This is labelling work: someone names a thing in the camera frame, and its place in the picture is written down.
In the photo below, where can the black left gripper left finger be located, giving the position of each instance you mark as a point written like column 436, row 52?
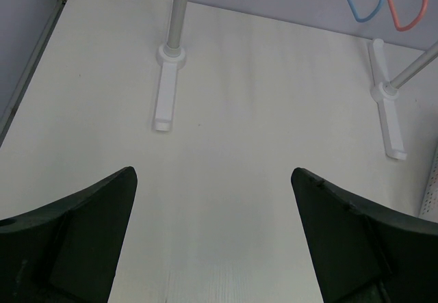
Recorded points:
column 68, row 250

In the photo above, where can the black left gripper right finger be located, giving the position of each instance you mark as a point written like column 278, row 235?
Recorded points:
column 363, row 251

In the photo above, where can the clear plastic basket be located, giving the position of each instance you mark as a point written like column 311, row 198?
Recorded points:
column 428, row 210

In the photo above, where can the white clothes rack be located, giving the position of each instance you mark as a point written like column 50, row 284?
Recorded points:
column 171, row 57

